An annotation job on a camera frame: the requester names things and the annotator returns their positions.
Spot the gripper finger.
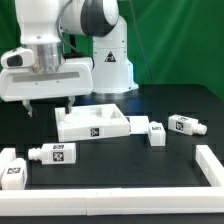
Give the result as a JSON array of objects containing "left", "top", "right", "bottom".
[
  {"left": 22, "top": 100, "right": 33, "bottom": 118},
  {"left": 65, "top": 96, "right": 75, "bottom": 114}
]

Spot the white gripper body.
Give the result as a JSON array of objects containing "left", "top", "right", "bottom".
[{"left": 0, "top": 58, "right": 93, "bottom": 102}]

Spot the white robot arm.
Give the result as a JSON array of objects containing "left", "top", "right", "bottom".
[{"left": 0, "top": 0, "right": 138, "bottom": 114}]

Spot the white tag sheet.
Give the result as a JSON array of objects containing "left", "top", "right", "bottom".
[{"left": 127, "top": 116, "right": 149, "bottom": 134}]

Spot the white U-shaped fence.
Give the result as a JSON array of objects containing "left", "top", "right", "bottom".
[{"left": 0, "top": 145, "right": 224, "bottom": 216}]

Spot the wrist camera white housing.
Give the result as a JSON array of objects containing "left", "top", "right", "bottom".
[{"left": 1, "top": 47, "right": 35, "bottom": 68}]

